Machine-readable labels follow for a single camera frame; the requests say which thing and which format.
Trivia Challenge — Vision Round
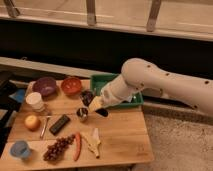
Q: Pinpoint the small metal cup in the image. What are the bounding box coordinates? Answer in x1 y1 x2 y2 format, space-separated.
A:
76 107 88 122

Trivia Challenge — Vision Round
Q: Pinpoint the blue cloth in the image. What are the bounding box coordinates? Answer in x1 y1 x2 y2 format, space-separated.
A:
11 88 26 103

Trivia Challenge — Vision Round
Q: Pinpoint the bunch of dark grapes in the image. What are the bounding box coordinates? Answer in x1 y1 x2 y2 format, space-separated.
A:
43 135 74 161

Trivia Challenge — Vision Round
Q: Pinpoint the orange bowl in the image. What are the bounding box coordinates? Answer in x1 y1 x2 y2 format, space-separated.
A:
61 77 82 95

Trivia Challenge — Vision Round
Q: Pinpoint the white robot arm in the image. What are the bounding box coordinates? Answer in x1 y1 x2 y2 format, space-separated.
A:
89 58 213 115

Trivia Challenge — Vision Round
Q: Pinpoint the purple bowl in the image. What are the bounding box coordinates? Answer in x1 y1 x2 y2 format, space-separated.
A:
32 77 57 97

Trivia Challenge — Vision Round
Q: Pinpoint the black rectangular bar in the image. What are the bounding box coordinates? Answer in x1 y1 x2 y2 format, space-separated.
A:
49 115 70 135

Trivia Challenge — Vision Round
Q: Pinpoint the blue plastic cup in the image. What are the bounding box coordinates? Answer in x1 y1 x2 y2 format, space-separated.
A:
10 140 31 159

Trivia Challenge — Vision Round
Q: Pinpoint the white paper cup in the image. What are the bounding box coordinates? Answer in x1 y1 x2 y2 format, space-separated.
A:
26 92 45 112

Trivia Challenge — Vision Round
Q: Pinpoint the metal spoon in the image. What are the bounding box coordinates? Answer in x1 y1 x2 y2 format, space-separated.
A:
40 116 51 139

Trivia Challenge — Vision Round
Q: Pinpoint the black handled brush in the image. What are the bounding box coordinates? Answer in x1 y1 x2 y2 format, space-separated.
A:
80 90 108 117

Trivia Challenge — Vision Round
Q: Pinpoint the yellow banana peel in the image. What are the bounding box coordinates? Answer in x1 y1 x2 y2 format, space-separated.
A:
81 128 101 158

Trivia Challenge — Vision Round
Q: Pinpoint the red chili pepper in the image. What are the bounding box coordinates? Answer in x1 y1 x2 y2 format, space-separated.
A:
73 132 81 161

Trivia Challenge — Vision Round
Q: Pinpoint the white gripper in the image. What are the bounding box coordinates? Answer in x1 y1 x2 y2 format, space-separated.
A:
89 75 134 112

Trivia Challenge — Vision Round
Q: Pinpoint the green plastic tray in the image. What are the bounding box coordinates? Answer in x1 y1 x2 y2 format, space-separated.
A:
90 74 143 108

